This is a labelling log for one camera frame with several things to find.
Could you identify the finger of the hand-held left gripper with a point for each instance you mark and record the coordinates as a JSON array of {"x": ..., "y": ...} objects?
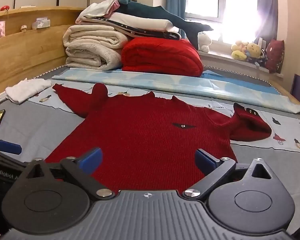
[{"x": 8, "y": 147}]

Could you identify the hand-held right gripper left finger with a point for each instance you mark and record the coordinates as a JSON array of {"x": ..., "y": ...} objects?
[{"x": 91, "y": 158}]

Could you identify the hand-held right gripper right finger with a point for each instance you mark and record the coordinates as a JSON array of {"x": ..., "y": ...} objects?
[{"x": 205, "y": 161}]

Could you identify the red knit sweater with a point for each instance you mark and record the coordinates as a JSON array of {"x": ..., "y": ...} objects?
[{"x": 145, "y": 142}]

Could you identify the stack of folded white clothes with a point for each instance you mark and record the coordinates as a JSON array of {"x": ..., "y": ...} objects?
[{"x": 140, "y": 31}]

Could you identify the small white cloth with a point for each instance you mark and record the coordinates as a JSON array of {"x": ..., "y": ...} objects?
[{"x": 25, "y": 90}]

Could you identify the light blue patterned sheet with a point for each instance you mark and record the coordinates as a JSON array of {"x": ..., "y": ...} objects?
[{"x": 165, "y": 85}]

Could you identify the wooden headboard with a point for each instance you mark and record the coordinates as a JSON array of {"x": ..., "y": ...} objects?
[{"x": 27, "y": 50}]

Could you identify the window sill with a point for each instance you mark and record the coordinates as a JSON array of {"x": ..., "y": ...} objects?
[{"x": 235, "y": 65}]

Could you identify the cream folded blanket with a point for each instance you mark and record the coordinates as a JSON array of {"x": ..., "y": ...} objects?
[{"x": 90, "y": 47}]

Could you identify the red folded blanket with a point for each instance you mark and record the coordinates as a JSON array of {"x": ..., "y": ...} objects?
[{"x": 162, "y": 57}]

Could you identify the yellow duck plush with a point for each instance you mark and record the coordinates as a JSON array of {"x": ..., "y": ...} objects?
[{"x": 238, "y": 51}]

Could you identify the black and white checked plush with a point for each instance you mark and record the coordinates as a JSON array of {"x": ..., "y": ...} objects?
[{"x": 262, "y": 58}]

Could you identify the small figurine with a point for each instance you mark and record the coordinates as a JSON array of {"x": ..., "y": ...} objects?
[{"x": 23, "y": 28}]

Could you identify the white bear plush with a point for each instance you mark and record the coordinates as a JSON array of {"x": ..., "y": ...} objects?
[{"x": 205, "y": 41}]

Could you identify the yellow bear plush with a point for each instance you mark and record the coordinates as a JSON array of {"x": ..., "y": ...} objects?
[{"x": 253, "y": 50}]

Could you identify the dark red cushion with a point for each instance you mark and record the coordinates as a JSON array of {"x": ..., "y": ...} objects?
[{"x": 275, "y": 56}]

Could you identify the tissue pack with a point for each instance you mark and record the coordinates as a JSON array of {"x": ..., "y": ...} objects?
[{"x": 41, "y": 23}]

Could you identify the small red ornament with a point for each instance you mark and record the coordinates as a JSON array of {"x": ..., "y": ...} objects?
[{"x": 5, "y": 8}]

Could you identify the white pillow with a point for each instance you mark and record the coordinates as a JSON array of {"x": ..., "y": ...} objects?
[{"x": 142, "y": 21}]

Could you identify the white folded garment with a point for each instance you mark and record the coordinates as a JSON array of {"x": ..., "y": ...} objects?
[{"x": 97, "y": 8}]

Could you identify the pink cloth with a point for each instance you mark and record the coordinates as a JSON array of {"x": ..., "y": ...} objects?
[{"x": 115, "y": 5}]

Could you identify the blue curtain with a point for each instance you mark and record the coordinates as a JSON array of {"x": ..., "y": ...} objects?
[{"x": 176, "y": 5}]

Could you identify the window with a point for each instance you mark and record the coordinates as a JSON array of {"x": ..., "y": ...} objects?
[{"x": 215, "y": 2}]

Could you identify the dark teal shark plush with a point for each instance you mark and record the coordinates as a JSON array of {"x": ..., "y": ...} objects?
[{"x": 145, "y": 8}]

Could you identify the purple curtain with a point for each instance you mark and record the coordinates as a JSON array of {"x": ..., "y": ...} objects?
[{"x": 266, "y": 10}]

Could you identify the wooden bed side rail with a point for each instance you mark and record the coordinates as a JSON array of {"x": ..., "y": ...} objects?
[{"x": 287, "y": 97}]

